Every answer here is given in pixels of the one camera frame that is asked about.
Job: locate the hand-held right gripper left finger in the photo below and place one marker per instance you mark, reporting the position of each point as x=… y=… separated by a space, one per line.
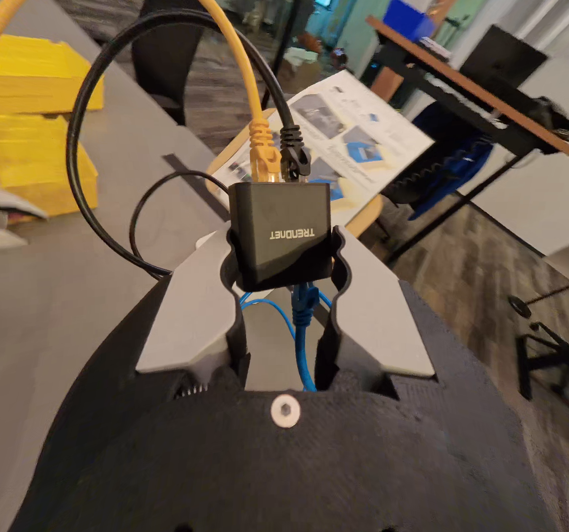
x=186 y=318

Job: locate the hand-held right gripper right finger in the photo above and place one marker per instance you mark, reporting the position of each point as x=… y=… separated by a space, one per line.
x=378 y=318

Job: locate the black network switch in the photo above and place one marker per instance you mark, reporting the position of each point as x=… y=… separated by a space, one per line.
x=280 y=216

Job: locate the yellow plastic bin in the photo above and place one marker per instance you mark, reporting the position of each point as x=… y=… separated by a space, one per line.
x=44 y=163
x=40 y=74

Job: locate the black floor stand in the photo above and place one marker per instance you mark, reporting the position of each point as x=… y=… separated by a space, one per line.
x=527 y=354

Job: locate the blue cloth bag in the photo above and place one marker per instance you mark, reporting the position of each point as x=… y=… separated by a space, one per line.
x=458 y=163

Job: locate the printed poster board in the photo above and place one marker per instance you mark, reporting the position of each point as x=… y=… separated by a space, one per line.
x=355 y=122

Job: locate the black chair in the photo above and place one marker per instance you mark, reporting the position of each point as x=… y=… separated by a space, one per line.
x=169 y=51

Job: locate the black monitor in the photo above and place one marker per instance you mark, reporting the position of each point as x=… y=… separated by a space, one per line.
x=502 y=58

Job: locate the blue box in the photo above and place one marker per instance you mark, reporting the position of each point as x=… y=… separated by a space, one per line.
x=406 y=20

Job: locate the black upright pole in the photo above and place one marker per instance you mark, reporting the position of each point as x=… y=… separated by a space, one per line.
x=289 y=29

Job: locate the brown top black frame desk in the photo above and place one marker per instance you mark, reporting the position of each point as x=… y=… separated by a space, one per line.
x=449 y=74

